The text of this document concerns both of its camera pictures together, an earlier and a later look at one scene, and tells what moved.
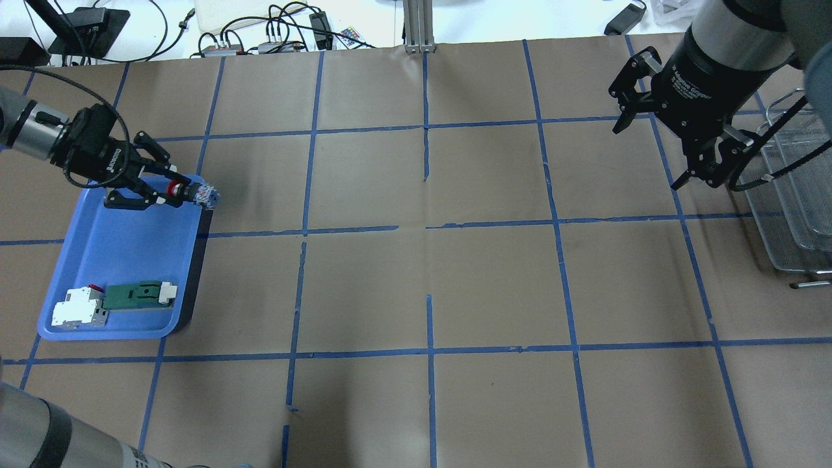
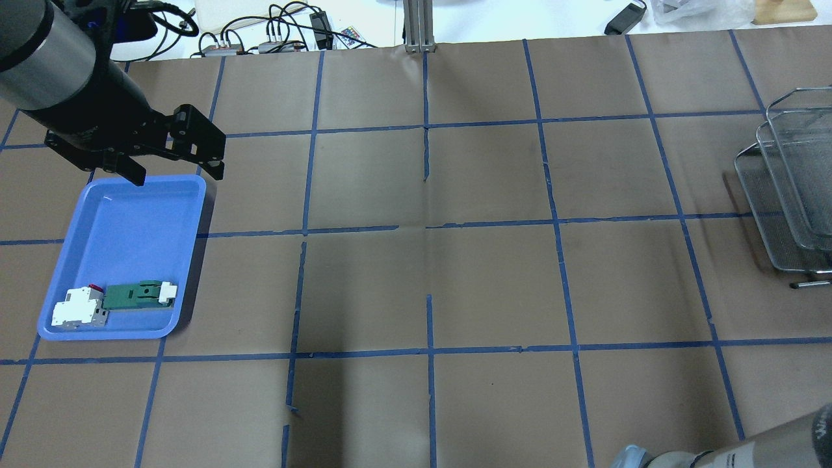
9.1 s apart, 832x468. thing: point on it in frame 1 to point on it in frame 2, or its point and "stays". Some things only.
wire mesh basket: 786,183 stays
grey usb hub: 223,51 stays
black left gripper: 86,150 to 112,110
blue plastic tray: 101,245 stays
